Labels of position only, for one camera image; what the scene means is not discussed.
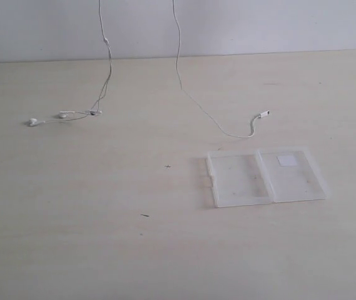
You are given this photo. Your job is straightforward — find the clear open plastic case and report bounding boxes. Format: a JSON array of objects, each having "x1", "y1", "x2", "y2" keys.
[{"x1": 207, "y1": 147, "x2": 329, "y2": 208}]

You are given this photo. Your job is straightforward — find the white wired earphones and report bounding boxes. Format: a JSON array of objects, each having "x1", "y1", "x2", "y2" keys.
[{"x1": 24, "y1": 1, "x2": 270, "y2": 139}]

